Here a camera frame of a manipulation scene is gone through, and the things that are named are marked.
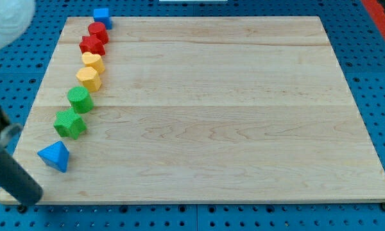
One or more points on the red mat strip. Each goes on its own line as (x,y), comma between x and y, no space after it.
(382,22)

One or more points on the red star block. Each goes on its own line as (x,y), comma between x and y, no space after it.
(92,44)

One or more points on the wooden board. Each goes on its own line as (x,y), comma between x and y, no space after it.
(212,110)

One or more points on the red cylinder block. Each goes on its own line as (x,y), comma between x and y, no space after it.
(99,30)

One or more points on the green star block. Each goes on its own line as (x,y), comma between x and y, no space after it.
(69,124)

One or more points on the yellow heart block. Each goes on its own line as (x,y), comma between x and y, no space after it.
(93,60)

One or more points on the green cylinder block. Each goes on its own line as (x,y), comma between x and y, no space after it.
(80,100)

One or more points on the blue cube block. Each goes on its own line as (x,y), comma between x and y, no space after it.
(103,15)

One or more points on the yellow hexagon block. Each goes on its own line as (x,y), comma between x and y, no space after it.
(89,78)

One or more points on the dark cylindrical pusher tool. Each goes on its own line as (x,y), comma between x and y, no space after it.
(13,178)

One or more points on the blue triangle block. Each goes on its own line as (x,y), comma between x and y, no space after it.
(55,156)

